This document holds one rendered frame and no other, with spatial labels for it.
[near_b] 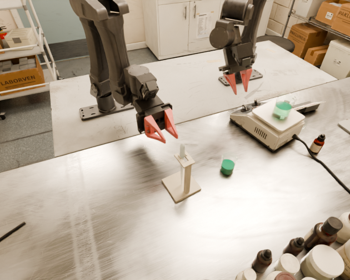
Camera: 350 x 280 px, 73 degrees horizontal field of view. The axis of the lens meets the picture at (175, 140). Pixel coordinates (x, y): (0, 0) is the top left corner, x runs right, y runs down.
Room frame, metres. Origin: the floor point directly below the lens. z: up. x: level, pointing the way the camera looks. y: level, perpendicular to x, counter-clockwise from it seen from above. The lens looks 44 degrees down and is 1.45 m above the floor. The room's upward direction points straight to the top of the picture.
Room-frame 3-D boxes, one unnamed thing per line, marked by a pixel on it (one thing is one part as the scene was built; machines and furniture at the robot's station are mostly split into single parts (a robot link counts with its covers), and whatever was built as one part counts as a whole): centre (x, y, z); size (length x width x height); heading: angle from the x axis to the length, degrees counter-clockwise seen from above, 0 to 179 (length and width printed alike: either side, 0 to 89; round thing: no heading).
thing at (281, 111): (0.57, -0.32, 1.02); 0.06 x 0.05 x 0.08; 169
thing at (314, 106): (0.73, -0.50, 0.92); 0.09 x 0.06 x 0.04; 112
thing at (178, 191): (0.38, -0.02, 0.96); 0.08 x 0.08 x 0.13; 30
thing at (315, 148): (0.51, -0.44, 0.93); 0.03 x 0.03 x 0.07
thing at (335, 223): (0.21, -0.31, 0.95); 0.04 x 0.04 x 0.11
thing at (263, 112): (0.58, -0.32, 0.98); 0.12 x 0.12 x 0.01; 34
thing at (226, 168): (0.43, -0.15, 0.93); 0.04 x 0.04 x 0.06
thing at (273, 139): (0.61, -0.31, 0.94); 0.22 x 0.13 x 0.08; 34
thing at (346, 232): (0.24, -0.39, 0.94); 0.05 x 0.05 x 0.09
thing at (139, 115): (0.52, 0.07, 1.04); 0.10 x 0.07 x 0.07; 120
